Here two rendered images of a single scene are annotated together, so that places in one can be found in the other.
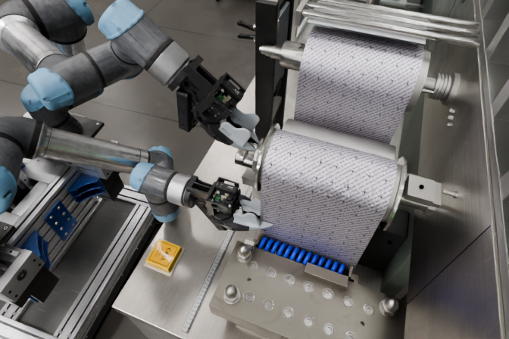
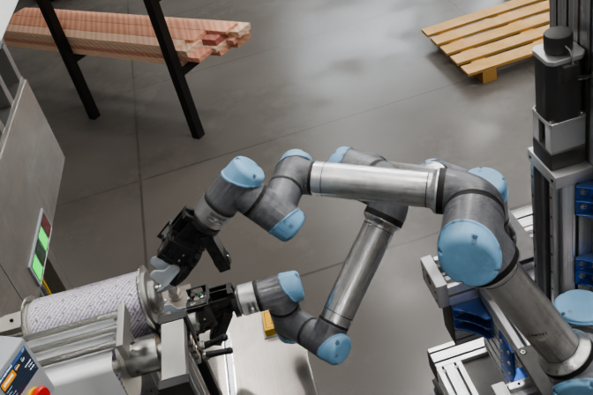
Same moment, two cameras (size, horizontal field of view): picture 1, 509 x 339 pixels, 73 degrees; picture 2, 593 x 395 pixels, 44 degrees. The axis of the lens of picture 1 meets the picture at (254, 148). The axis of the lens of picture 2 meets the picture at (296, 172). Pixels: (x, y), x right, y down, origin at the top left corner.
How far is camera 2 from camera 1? 1.80 m
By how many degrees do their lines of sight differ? 94
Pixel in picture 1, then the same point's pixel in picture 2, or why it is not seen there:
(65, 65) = (282, 164)
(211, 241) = (244, 359)
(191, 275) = (243, 328)
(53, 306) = (496, 377)
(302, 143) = (109, 287)
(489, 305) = not seen: outside the picture
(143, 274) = not seen: hidden behind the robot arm
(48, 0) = (452, 211)
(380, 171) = (42, 301)
